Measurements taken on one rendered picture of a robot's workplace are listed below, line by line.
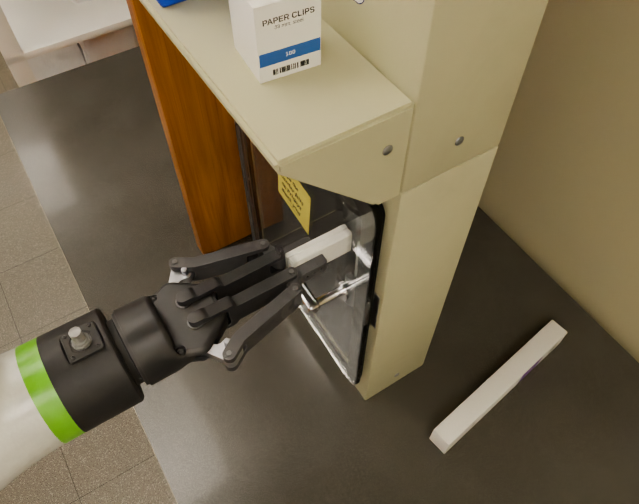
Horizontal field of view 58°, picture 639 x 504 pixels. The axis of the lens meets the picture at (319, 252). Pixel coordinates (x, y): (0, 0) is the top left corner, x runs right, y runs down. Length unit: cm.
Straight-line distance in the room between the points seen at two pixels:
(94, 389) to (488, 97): 39
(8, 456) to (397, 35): 43
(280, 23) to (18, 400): 34
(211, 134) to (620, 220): 61
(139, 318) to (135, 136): 80
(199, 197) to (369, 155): 54
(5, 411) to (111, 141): 85
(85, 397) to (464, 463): 56
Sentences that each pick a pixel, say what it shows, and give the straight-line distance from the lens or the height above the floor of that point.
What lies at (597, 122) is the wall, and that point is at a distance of 92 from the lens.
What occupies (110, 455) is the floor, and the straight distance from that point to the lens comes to 196.
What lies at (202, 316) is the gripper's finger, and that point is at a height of 133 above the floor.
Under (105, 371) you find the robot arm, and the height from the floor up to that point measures 135.
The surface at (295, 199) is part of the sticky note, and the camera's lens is 70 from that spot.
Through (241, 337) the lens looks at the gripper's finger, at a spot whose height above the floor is 132.
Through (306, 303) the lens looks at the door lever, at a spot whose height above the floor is 121.
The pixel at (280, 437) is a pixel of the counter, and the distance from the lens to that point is 89.
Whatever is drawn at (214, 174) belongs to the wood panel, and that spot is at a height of 112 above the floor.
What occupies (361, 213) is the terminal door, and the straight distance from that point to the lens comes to 54.
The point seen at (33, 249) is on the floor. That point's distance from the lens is 245.
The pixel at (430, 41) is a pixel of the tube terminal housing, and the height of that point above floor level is 156.
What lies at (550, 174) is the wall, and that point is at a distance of 102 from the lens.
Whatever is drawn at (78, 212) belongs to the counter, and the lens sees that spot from 118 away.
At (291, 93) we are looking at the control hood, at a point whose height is 151.
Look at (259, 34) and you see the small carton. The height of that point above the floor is 155.
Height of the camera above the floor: 178
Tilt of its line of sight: 55 degrees down
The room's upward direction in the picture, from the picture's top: straight up
